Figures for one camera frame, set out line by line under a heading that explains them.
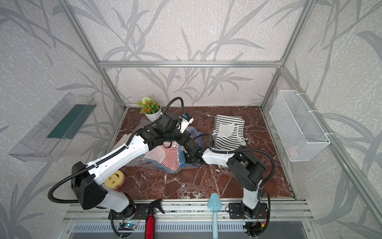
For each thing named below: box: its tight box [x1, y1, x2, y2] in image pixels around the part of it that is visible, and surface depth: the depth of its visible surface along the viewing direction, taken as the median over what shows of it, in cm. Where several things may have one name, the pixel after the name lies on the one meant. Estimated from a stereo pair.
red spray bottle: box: [144, 198, 166, 239], surface depth 70 cm
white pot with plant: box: [136, 94, 162, 122], surface depth 106 cm
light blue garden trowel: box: [207, 192, 223, 239], surface depth 75 cm
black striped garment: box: [211, 114, 247, 150], surface depth 105 cm
